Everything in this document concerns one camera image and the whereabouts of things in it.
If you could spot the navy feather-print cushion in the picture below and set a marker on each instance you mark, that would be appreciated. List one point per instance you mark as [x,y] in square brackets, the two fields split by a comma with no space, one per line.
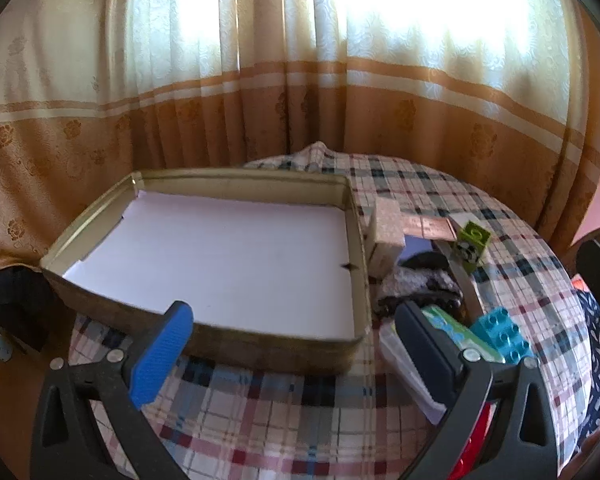
[597,370]

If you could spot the white patterned carton box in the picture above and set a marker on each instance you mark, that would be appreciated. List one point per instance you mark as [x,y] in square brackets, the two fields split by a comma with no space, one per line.
[385,240]

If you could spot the green printed building block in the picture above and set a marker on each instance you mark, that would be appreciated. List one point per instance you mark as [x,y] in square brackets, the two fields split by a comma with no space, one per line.
[472,250]

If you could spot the white paper liner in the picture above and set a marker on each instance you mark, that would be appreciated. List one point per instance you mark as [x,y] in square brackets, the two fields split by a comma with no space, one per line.
[205,260]

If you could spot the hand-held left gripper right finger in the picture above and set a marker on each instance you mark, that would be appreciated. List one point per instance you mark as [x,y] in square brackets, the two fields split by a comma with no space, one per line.
[430,360]

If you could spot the black sequin hair clip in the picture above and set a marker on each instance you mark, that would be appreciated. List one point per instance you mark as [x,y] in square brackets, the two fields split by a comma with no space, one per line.
[420,285]

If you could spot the clear plastic box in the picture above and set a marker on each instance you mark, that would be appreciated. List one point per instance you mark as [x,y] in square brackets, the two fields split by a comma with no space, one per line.
[405,375]

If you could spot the blue studded building block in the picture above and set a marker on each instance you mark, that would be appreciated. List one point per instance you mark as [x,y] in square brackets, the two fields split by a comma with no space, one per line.
[505,335]

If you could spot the cream and orange curtain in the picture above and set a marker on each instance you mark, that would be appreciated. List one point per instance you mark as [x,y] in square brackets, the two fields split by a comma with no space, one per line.
[280,85]

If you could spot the gold metal tin tray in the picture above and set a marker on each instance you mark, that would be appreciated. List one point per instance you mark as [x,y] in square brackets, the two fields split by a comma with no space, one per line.
[260,347]

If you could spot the green and white packet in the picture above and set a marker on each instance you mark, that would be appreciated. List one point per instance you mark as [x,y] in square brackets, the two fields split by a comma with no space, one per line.
[455,332]

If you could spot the grey flat strip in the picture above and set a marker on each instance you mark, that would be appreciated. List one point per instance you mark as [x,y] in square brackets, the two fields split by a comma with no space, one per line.
[462,280]

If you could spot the purple block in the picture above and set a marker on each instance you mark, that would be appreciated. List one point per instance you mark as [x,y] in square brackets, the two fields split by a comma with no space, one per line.
[420,246]

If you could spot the dark bag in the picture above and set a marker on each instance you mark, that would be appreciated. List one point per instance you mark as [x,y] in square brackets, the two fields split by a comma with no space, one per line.
[15,300]

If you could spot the copper embossed tin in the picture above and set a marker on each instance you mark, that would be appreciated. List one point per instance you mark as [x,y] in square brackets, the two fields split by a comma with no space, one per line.
[427,227]

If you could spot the orange cushion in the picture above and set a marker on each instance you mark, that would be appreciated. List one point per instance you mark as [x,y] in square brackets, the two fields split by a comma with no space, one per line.
[578,284]

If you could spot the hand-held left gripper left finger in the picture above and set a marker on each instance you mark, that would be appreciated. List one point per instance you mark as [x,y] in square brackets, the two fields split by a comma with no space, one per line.
[162,355]

